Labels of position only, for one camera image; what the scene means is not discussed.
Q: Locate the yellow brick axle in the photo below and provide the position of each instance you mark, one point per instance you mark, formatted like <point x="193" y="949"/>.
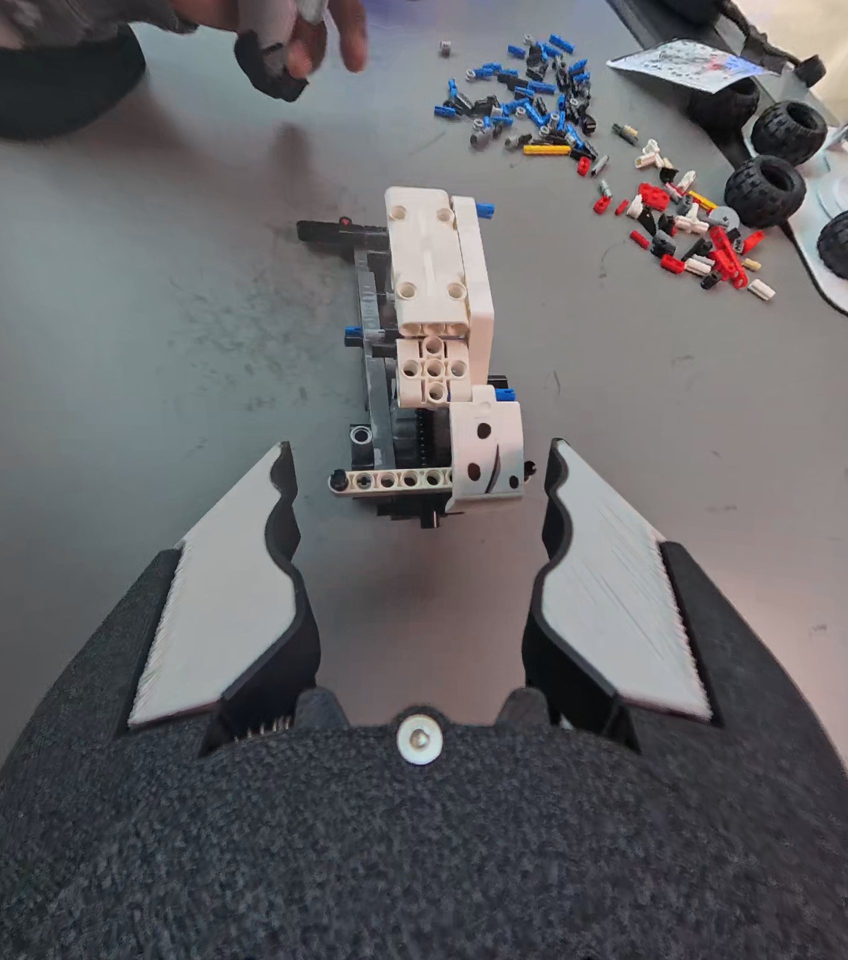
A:
<point x="546" y="149"/>

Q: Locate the sticker sheet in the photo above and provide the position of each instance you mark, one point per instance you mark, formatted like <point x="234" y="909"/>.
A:
<point x="686" y="64"/>

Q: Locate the pile of blue black pins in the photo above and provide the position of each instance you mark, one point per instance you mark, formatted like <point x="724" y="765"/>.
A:
<point x="536" y="97"/>

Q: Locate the black power adapter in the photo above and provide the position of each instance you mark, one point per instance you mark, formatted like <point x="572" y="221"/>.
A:
<point x="694" y="9"/>

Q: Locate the person's left forearm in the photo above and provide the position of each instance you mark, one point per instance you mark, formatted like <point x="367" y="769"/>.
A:
<point x="34" y="22"/>

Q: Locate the person's left hand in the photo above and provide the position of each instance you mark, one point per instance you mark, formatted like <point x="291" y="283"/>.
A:
<point x="349" y="37"/>

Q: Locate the toy brick truck model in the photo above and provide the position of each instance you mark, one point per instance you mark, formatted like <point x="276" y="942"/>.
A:
<point x="431" y="255"/>

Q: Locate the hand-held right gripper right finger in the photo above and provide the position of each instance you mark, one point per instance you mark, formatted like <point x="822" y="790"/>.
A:
<point x="619" y="600"/>

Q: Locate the pile of red white bricks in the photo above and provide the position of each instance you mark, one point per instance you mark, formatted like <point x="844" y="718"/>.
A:
<point x="694" y="232"/>

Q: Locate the grey desk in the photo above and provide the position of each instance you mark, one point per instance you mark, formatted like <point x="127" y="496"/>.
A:
<point x="169" y="337"/>

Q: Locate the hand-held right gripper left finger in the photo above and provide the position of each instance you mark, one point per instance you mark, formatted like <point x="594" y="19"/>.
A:
<point x="206" y="615"/>

